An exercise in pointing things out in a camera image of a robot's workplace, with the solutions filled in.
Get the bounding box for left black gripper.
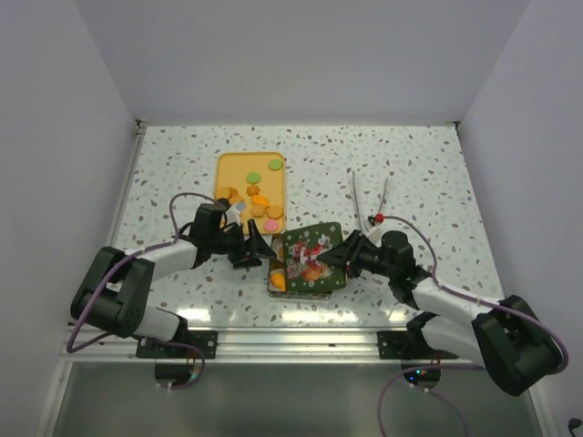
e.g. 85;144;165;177
210;218;276;268

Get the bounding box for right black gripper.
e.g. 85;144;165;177
316;229;395;279

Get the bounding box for gold tin lid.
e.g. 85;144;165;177
282;221;347;291

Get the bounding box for green round cookie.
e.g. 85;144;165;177
268;158;283;171
246;171;261;184

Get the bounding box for metal serving tongs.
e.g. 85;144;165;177
350;170;390;236

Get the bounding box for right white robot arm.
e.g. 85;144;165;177
317;230;568;396

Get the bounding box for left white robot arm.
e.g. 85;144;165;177
70;200;276;358

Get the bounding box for pink round cookie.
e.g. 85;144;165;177
263;218;279;232

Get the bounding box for tan flower cookie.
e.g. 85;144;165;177
246;185;261;197
251;204;265;218

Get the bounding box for round tan biscuit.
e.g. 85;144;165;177
266;205;283;219

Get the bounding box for square cookie tin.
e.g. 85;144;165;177
267;233;332;300

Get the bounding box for yellow plastic tray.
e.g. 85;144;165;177
214;152;286;235

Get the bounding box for aluminium frame rail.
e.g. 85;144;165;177
61;328;462;364

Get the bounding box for left black mounting bracket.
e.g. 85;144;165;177
136;330;219;360

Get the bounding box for black mounting bracket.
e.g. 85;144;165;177
136;330;219;360
376;330;457;361

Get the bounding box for right black mounting bracket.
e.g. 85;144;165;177
376;330;457;361

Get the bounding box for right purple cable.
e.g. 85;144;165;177
377;214;569;437

